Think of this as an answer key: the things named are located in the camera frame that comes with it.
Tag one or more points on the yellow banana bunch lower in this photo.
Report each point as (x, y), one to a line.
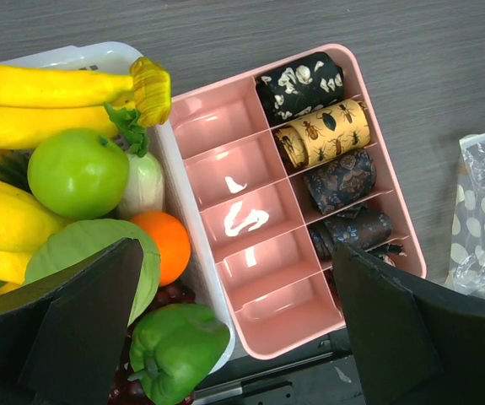
(25, 225)

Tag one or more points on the navy paisley rolled tie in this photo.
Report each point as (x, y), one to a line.
(341, 181)

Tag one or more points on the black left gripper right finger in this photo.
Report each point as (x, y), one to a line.
(414, 341)

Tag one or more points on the green bell pepper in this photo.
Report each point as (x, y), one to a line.
(174, 348)

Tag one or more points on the clear zip top bag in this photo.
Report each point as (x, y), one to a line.
(467, 249)

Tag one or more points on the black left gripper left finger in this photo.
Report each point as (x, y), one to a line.
(61, 337)

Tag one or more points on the brown floral rolled tie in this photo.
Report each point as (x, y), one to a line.
(369, 227)

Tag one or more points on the pink divided organizer tray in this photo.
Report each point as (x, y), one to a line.
(256, 209)

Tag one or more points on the yellow banana bunch upper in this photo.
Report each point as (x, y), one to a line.
(38, 103)

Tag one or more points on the yellow banana bunch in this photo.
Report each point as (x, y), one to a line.
(38, 103)
(25, 225)

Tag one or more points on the black pink floral rolled tie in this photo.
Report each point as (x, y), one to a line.
(385, 253)

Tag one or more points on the green cabbage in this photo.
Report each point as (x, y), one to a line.
(83, 239)

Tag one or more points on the white radish with leaves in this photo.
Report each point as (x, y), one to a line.
(145, 190)

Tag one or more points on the green apple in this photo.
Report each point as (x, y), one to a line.
(78, 174)

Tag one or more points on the orange fruit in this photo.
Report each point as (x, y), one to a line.
(172, 240)

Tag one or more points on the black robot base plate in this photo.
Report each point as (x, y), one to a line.
(322, 371)

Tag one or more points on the white plastic fruit basket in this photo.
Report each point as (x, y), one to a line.
(201, 274)

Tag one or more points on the yellow insect print rolled tie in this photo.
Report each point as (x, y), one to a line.
(324, 134)

